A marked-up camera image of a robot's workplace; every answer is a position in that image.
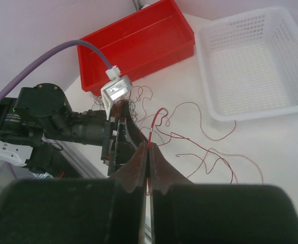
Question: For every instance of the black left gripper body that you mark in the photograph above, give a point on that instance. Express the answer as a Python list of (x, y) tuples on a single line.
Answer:
[(122, 137)]

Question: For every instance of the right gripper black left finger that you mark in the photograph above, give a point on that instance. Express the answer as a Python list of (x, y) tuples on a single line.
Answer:
[(108, 210)]

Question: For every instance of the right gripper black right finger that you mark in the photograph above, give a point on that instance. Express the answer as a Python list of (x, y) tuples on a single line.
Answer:
[(184, 212)]

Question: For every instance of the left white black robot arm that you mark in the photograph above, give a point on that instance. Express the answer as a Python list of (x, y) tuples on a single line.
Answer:
[(41, 115)]

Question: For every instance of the red plastic tray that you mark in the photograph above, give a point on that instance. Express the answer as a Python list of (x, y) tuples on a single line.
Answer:
[(146, 41)]

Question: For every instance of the white perforated plastic basket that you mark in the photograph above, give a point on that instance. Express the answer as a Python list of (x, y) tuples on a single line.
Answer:
[(249, 65)]

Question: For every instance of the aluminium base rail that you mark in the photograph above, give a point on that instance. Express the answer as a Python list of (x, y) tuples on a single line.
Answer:
[(70, 162)]

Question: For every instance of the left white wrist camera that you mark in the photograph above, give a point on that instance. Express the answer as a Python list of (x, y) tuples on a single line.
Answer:
[(117, 87)]

